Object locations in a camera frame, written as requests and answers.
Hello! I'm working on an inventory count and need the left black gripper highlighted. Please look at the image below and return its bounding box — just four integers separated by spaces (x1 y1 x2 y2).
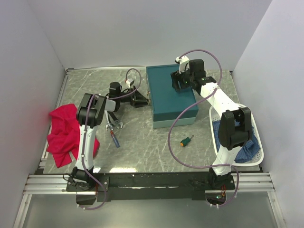
118 86 150 108

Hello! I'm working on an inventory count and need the green orange stubby screwdriver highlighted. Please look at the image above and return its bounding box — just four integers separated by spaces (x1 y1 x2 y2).
180 135 194 147

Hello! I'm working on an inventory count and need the teal tool box with drawer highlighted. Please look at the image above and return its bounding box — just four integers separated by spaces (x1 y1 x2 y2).
146 65 196 129

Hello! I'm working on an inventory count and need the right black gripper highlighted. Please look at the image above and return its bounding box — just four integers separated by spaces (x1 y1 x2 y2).
170 66 193 93

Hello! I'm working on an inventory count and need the red cloth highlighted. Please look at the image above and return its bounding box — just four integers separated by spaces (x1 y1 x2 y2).
46 103 100 168

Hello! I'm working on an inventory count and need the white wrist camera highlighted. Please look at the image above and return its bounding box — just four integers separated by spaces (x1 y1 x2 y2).
175 56 190 74
125 78 134 88

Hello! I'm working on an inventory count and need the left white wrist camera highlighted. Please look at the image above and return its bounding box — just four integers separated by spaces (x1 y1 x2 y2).
125 78 134 88

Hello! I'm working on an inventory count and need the white plastic basket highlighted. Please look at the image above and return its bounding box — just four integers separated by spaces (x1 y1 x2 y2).
209 107 264 167

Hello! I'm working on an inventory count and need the blue checkered cloth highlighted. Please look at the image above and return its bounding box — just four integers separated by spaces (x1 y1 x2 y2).
212 120 260 164

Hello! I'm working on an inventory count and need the aluminium frame rail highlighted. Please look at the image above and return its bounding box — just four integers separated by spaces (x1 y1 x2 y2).
14 172 287 228

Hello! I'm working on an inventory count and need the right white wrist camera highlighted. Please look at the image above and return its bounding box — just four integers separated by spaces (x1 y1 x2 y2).
175 56 190 74

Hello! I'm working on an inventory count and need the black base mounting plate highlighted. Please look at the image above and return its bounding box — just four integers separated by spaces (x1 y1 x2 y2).
66 171 238 205

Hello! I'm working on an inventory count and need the blue red screwdriver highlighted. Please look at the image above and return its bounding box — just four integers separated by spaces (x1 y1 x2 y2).
110 130 120 148

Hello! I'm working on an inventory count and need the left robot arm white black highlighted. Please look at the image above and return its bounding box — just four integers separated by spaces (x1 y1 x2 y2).
71 79 149 191

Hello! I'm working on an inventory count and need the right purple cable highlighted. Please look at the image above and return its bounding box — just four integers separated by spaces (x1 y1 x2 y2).
167 49 242 208

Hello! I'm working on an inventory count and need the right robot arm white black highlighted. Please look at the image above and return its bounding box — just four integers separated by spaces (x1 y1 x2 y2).
171 56 252 190

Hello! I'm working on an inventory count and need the black handled adjustable wrench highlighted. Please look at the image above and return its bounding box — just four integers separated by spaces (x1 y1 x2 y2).
110 112 123 129

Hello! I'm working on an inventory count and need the silver combination wrench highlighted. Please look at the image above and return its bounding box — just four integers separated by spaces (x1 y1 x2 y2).
104 111 114 131

